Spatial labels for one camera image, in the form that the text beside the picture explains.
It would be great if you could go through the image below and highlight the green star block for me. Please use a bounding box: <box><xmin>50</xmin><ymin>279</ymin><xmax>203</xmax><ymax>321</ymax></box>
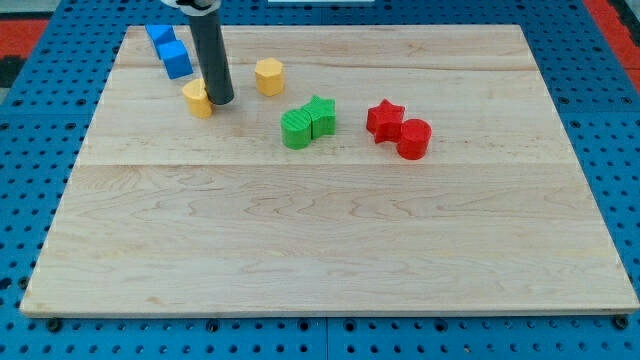
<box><xmin>302</xmin><ymin>95</ymin><xmax>336</xmax><ymax>139</ymax></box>

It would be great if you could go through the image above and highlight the yellow hexagon block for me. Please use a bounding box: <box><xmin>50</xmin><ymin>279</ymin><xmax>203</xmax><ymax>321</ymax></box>
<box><xmin>254</xmin><ymin>58</ymin><xmax>285</xmax><ymax>96</ymax></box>

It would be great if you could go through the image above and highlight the blue cube block front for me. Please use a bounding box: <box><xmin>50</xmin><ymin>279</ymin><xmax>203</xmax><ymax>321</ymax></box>
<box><xmin>158</xmin><ymin>40</ymin><xmax>193</xmax><ymax>79</ymax></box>

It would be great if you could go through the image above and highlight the yellow heart block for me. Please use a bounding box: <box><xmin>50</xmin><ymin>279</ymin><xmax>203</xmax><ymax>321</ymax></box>
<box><xmin>182</xmin><ymin>78</ymin><xmax>214</xmax><ymax>119</ymax></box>

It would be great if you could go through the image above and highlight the wooden board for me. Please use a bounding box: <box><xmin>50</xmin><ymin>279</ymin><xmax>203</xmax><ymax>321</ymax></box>
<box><xmin>21</xmin><ymin>25</ymin><xmax>639</xmax><ymax>318</ymax></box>

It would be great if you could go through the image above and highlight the red cylinder block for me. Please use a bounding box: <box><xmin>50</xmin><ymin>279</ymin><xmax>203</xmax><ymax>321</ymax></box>
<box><xmin>396</xmin><ymin>118</ymin><xmax>432</xmax><ymax>160</ymax></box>

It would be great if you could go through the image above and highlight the blue block rear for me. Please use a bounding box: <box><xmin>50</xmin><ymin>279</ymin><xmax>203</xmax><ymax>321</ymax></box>
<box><xmin>145</xmin><ymin>25</ymin><xmax>177</xmax><ymax>60</ymax></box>

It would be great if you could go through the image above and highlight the green cylinder block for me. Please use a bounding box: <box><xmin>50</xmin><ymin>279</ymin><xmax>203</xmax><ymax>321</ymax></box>
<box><xmin>280</xmin><ymin>109</ymin><xmax>312</xmax><ymax>150</ymax></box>

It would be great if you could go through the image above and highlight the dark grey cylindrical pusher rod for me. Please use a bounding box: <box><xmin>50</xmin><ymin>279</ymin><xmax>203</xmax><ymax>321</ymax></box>
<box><xmin>189</xmin><ymin>9</ymin><xmax>234</xmax><ymax>105</ymax></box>

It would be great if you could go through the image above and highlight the red star block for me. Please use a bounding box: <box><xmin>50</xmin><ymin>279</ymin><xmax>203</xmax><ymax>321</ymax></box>
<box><xmin>366</xmin><ymin>98</ymin><xmax>406</xmax><ymax>143</ymax></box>

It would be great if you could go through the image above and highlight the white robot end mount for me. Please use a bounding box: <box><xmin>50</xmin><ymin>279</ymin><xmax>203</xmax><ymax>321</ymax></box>
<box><xmin>161</xmin><ymin>0</ymin><xmax>221</xmax><ymax>16</ymax></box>

